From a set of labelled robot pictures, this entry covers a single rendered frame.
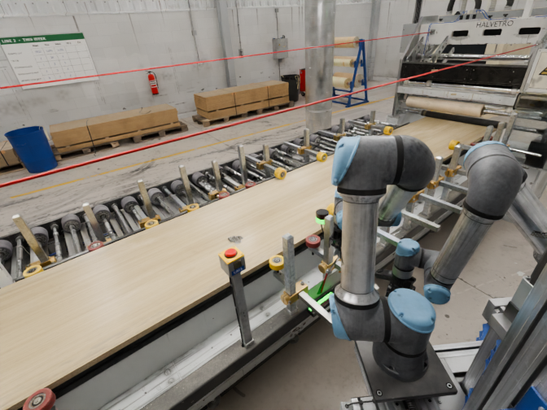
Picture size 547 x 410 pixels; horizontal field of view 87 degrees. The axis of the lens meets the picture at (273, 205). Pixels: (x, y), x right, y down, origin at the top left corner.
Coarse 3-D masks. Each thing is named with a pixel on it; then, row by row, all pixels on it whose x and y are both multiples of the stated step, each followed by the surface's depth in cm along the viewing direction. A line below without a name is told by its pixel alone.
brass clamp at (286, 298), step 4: (300, 280) 140; (296, 284) 138; (304, 284) 138; (296, 288) 136; (300, 288) 136; (304, 288) 136; (308, 288) 138; (284, 292) 135; (296, 292) 134; (308, 292) 140; (284, 296) 132; (288, 296) 132; (292, 296) 132; (296, 296) 135; (284, 300) 133; (288, 300) 132; (292, 300) 134
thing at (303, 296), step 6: (276, 276) 147; (282, 276) 145; (282, 282) 144; (300, 294) 134; (306, 294) 134; (306, 300) 131; (312, 300) 131; (312, 306) 128; (318, 306) 128; (318, 312) 126; (324, 312) 125; (324, 318) 123; (330, 318) 122; (330, 324) 121
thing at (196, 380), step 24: (456, 192) 225; (432, 216) 202; (288, 312) 140; (264, 336) 131; (216, 360) 122; (240, 360) 124; (192, 384) 115; (216, 384) 119; (144, 408) 108; (168, 408) 108
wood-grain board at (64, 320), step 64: (448, 128) 295; (256, 192) 206; (320, 192) 200; (128, 256) 154; (192, 256) 151; (256, 256) 147; (0, 320) 124; (64, 320) 121; (128, 320) 119; (0, 384) 100
